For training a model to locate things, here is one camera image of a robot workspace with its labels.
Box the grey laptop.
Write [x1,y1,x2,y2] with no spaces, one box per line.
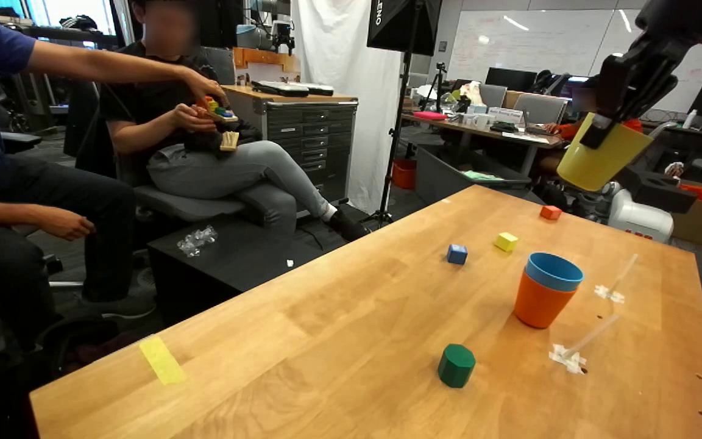
[512,90,567,127]

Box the small black tripod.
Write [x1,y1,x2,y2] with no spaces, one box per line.
[427,57,451,112]

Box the white backdrop cloth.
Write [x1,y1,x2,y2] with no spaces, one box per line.
[287,0,408,216]

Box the grey drawer cabinet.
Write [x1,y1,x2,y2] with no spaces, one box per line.
[261,88,361,205]

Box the small wooden board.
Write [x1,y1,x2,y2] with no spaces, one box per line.
[217,128,244,155]

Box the cluttered office desk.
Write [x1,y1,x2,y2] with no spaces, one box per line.
[409,112,567,201]

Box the yellow flat block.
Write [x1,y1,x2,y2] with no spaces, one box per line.
[136,334,189,388]

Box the black softbox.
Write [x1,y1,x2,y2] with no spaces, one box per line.
[365,0,443,57]

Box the black screen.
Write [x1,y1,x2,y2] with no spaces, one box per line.
[194,0,245,48]

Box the clear straw with white tape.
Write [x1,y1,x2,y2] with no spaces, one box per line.
[592,250,640,306]
[546,309,626,377]

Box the yellow cube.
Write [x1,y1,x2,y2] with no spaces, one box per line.
[493,229,521,255]

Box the blue cube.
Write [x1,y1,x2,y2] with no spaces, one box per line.
[445,241,470,268]

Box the orange plastic cup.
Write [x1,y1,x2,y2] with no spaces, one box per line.
[512,270,577,331]

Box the clear plastic bag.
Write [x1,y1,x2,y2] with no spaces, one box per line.
[175,224,220,260]

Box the yellow plastic cup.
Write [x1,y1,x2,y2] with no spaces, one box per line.
[555,110,654,195]

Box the green octagonal block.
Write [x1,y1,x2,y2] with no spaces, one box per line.
[437,341,477,390]

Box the red bucket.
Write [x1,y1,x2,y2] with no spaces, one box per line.
[389,155,420,193]

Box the black low box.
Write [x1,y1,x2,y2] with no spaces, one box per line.
[147,212,345,327]

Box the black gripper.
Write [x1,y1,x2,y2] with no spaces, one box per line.
[581,33,689,151]

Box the tan box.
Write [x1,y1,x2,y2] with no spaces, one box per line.
[231,43,297,83]

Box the orange toy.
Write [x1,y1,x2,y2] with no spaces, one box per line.
[200,95,242,131]

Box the person in black shirt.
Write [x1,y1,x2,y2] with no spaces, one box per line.
[93,0,370,243]

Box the black light stand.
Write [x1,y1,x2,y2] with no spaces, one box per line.
[365,45,420,227]

